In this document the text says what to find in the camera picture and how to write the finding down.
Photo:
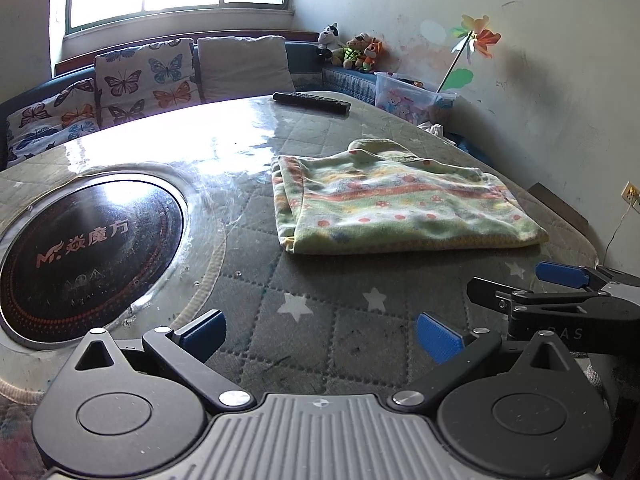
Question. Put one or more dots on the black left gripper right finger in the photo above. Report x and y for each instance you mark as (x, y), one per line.
(440, 341)

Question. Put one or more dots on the upright butterfly print cushion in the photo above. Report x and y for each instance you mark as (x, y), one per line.
(138, 82)

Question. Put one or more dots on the flat butterfly print cushion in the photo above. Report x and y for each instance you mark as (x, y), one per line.
(50, 122)

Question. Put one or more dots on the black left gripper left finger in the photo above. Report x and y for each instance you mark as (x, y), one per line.
(203, 336)

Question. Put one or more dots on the black white plush toy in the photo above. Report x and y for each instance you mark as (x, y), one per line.
(329, 47)

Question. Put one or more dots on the white wall socket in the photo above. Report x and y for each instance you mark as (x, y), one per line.
(630, 194)

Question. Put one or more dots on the blue sofa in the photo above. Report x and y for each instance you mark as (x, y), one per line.
(306, 70)

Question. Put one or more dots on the black remote control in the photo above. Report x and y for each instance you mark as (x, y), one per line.
(309, 102)

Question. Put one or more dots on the clear plastic storage box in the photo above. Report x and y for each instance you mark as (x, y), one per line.
(405, 99)

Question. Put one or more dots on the colourful paper pinwheel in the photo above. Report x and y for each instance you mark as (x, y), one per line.
(474, 37)

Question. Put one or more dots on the plain beige cushion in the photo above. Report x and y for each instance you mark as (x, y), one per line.
(242, 67)

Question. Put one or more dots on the orange green plush toys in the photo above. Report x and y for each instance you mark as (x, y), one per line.
(361, 53)

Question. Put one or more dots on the colourful patterned baby garment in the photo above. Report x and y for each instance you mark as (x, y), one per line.
(377, 196)

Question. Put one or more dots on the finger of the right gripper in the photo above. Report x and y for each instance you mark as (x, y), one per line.
(577, 277)
(494, 296)

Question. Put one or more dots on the round black induction cooktop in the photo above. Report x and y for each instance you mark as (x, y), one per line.
(123, 250)

